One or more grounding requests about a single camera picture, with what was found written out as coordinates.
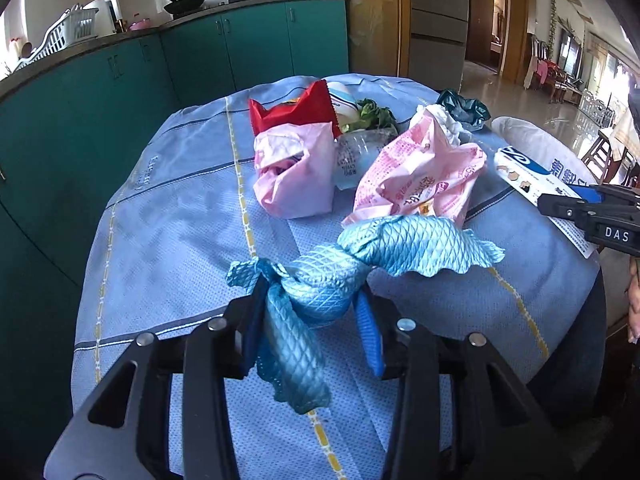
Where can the grey refrigerator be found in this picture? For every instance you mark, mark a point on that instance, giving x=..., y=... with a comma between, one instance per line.
x=440, y=20

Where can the pink container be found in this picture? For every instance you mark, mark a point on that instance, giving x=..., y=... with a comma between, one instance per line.
x=140, y=24

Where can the red snack packet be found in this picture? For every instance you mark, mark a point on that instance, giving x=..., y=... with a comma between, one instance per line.
x=300, y=107

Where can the bin with white bag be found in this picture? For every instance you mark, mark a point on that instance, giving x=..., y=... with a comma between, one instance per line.
x=530, y=132

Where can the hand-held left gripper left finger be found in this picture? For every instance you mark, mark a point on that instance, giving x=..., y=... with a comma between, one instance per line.
x=250, y=332

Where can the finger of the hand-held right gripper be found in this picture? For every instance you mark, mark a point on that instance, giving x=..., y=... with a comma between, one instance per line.
x=620, y=195
x=560, y=206

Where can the person's right hand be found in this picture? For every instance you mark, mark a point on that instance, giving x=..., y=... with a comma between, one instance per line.
x=636, y=305

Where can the wood framed glass door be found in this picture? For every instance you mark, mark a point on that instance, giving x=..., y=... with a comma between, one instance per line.
x=375, y=20

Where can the pink printed wrapper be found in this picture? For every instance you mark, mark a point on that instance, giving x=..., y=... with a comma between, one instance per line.
x=415, y=175

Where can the teal kitchen cabinets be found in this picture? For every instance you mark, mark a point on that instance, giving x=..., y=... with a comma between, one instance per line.
x=75, y=135

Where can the green leafy vegetable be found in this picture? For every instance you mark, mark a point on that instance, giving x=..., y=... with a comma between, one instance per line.
x=380, y=115

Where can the white kitchen appliance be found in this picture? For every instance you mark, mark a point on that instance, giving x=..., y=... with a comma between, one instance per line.
x=102, y=10

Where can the chair with pink cloth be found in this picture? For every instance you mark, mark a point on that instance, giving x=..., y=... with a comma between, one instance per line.
x=547, y=72

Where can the white and blue carton box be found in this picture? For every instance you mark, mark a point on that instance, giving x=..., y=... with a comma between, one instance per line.
x=525, y=170

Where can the white tissue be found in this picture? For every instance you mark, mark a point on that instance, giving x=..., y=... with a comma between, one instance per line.
x=447, y=120

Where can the white dish rack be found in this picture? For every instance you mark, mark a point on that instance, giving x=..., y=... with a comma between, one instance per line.
x=65, y=32

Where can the blue textured cloth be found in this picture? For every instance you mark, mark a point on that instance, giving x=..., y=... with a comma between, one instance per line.
x=310, y=280

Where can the wooden chair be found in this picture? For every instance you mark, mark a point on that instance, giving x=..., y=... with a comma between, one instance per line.
x=607, y=157

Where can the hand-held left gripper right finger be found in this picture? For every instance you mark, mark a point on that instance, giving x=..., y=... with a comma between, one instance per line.
x=371, y=332

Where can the black wok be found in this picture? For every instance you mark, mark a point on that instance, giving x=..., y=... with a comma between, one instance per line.
x=185, y=4

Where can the dark green plastic bag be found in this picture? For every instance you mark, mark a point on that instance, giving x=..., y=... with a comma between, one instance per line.
x=465, y=107

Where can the white paper cup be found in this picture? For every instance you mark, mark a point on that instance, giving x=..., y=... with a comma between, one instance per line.
x=345, y=102

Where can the pink plastic bag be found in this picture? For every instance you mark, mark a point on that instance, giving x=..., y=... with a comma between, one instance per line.
x=295, y=185

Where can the clear plastic bottle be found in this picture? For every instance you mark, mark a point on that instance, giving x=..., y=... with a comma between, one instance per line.
x=357, y=155

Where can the blue tablecloth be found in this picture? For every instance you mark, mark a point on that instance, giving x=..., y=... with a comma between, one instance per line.
x=175, y=210

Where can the wooden doorway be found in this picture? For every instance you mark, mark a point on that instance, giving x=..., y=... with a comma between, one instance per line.
x=487, y=20

